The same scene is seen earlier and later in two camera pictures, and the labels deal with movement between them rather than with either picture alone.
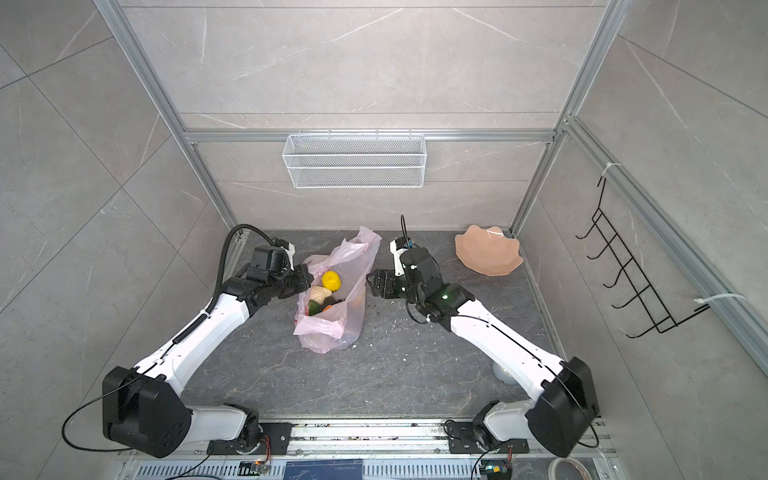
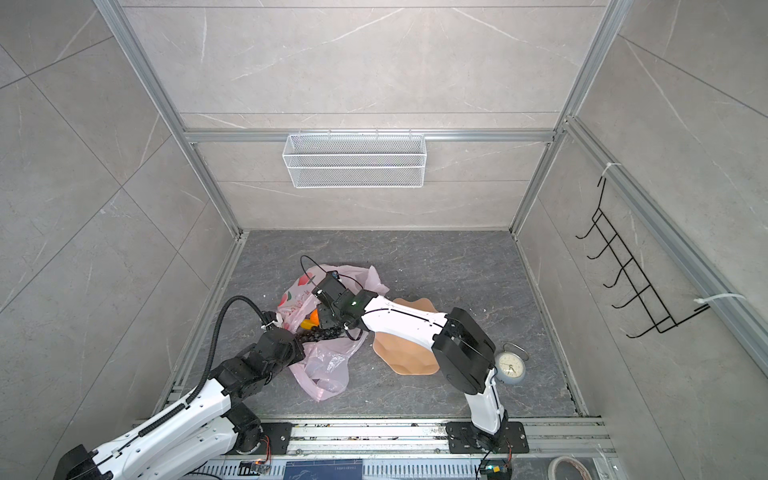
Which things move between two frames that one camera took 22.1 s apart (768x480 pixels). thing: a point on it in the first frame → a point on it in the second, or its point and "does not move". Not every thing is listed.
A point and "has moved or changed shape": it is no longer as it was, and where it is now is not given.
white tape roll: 551,469 does not move
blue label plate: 347,469 does not move
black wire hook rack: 631,274 does not move
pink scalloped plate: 490,250 → 403,353
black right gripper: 383,275 → 324,317
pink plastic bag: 339,327 has moved or changed shape
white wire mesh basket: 359,161 does not move
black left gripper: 304,281 → 298,349
